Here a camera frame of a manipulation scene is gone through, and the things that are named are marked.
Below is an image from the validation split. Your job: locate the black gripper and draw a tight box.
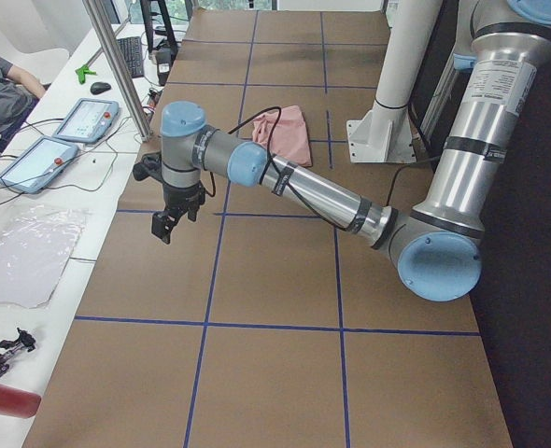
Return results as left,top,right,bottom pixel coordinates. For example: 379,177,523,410
151,182,205,244

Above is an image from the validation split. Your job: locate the pink Snoopy t-shirt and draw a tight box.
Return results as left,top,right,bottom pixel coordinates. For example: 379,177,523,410
252,105,313,167

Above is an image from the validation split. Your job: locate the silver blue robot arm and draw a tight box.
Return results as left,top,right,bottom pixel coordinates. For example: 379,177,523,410
133,1,551,301

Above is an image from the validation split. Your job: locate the upper teach pendant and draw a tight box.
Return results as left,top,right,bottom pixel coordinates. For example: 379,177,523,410
52,98,120,144

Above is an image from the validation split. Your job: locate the teach pendant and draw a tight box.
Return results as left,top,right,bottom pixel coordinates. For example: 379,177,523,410
0,136,78,194
52,98,120,144

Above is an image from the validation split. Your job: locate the clear plastic bag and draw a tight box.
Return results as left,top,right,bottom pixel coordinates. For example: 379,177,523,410
0,205,90,309

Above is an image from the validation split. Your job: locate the lower teach pendant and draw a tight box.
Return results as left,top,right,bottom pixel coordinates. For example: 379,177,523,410
0,136,78,194

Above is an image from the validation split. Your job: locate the black computer mouse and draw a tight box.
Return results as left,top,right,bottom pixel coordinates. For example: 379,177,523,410
90,81,112,95

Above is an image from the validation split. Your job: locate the black power adapter box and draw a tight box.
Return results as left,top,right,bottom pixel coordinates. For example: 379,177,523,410
155,48,172,86

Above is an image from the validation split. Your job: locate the green plastic tool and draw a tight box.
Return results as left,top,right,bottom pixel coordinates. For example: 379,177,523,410
75,64,97,85

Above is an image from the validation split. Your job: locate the black keyboard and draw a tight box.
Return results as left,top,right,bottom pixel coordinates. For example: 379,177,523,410
117,36,144,78

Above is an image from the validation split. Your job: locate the seated person in grey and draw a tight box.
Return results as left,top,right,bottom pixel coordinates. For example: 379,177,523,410
0,56,46,153

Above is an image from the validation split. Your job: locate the black pliers tool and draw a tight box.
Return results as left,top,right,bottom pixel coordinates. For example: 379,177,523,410
0,328,35,378

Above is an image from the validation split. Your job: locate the red cylinder bottle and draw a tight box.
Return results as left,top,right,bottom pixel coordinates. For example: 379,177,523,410
0,384,41,419

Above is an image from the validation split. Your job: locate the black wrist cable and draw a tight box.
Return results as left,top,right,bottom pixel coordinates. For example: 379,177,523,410
200,105,438,231

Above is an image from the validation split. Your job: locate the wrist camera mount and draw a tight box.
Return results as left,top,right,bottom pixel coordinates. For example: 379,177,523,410
132,151,162,182

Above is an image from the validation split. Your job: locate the aluminium frame post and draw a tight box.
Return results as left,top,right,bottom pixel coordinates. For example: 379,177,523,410
83,0,152,142

